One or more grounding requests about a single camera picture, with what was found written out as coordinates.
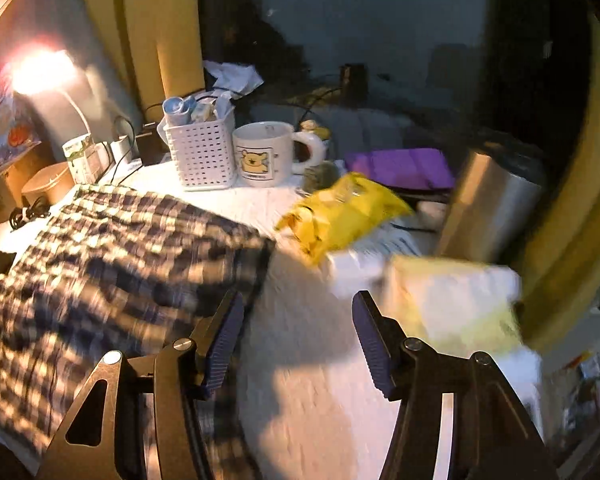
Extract grey green pouch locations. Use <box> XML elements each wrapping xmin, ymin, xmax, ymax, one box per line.
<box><xmin>300</xmin><ymin>160</ymin><xmax>341</xmax><ymax>193</ymax></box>

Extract tan round box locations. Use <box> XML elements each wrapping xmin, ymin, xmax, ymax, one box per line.
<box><xmin>21</xmin><ymin>162</ymin><xmax>76</xmax><ymax>206</ymax></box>

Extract plaid flannel shirt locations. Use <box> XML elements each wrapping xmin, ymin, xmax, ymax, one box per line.
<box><xmin>0</xmin><ymin>183</ymin><xmax>277</xmax><ymax>480</ymax></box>

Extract crumpled white paper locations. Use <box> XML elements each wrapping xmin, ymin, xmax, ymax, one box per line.
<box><xmin>202</xmin><ymin>60</ymin><xmax>265</xmax><ymax>97</ymax></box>

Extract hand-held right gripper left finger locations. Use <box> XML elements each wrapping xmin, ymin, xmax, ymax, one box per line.
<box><xmin>35</xmin><ymin>290</ymin><xmax>246</xmax><ymax>480</ymax></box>

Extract black power adapter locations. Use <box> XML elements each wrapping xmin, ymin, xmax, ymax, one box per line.
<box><xmin>135</xmin><ymin>130</ymin><xmax>168</xmax><ymax>166</ymax></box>

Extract blue white tube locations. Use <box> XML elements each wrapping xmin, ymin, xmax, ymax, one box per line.
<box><xmin>162</xmin><ymin>96</ymin><xmax>196</xmax><ymax>126</ymax></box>

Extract white mug with bear print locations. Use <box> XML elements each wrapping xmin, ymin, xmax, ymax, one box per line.
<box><xmin>231</xmin><ymin>121</ymin><xmax>327</xmax><ymax>189</ymax></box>

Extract stainless steel canister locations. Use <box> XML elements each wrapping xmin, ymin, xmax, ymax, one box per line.
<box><xmin>436</xmin><ymin>149</ymin><xmax>546</xmax><ymax>261</ymax></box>

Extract white plastic basket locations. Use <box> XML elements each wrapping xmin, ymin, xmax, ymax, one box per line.
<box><xmin>163</xmin><ymin>91</ymin><xmax>237</xmax><ymax>191</ymax></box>

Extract coiled black cable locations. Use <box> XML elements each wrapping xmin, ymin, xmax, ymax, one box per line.
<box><xmin>9</xmin><ymin>195</ymin><xmax>51</xmax><ymax>231</ymax></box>

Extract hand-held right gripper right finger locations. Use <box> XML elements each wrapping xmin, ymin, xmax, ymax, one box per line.
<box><xmin>351</xmin><ymin>290</ymin><xmax>561</xmax><ymax>480</ymax></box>

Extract cardboard box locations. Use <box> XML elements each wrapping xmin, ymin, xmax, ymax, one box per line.
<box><xmin>0</xmin><ymin>142</ymin><xmax>46</xmax><ymax>223</ymax></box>

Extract small yellow figurine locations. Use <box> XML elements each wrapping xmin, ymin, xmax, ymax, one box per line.
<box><xmin>300</xmin><ymin>120</ymin><xmax>331</xmax><ymax>141</ymax></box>

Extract purple cloth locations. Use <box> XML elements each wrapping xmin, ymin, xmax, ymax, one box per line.
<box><xmin>344</xmin><ymin>148</ymin><xmax>456</xmax><ymax>192</ymax></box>

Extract white charger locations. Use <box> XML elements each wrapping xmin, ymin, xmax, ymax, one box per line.
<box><xmin>110</xmin><ymin>135</ymin><xmax>141</xmax><ymax>163</ymax></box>

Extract yellow white tissue pack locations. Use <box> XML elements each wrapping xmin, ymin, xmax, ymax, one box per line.
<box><xmin>385</xmin><ymin>254</ymin><xmax>526</xmax><ymax>356</ymax></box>

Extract white desk lamp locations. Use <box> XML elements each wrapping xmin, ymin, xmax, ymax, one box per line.
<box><xmin>7</xmin><ymin>45</ymin><xmax>93</xmax><ymax>136</ymax></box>

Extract yellow curtain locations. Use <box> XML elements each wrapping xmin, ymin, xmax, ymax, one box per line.
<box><xmin>520</xmin><ymin>10</ymin><xmax>600</xmax><ymax>351</ymax></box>
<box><xmin>76</xmin><ymin>0</ymin><xmax>206</xmax><ymax>126</ymax></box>

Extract green white carton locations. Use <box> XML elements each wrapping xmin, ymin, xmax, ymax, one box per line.
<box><xmin>62</xmin><ymin>133</ymin><xmax>101</xmax><ymax>184</ymax></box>

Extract printed snack bag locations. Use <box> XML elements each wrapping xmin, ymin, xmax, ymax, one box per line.
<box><xmin>0</xmin><ymin>67</ymin><xmax>41</xmax><ymax>176</ymax></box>

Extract white printed packet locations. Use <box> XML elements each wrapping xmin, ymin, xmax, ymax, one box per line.
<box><xmin>330</xmin><ymin>245</ymin><xmax>397</xmax><ymax>302</ymax></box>

